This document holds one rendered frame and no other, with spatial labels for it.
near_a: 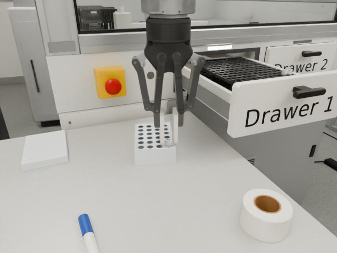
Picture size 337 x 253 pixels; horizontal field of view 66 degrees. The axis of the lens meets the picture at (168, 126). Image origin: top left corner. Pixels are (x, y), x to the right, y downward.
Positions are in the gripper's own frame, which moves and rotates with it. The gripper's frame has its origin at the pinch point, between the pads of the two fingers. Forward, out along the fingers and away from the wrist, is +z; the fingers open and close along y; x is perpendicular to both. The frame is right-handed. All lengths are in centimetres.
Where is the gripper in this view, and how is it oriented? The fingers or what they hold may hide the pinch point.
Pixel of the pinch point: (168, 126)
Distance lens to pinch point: 52.1
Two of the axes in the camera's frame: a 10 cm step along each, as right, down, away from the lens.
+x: -1.0, -4.4, 8.9
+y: 10.0, -0.4, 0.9
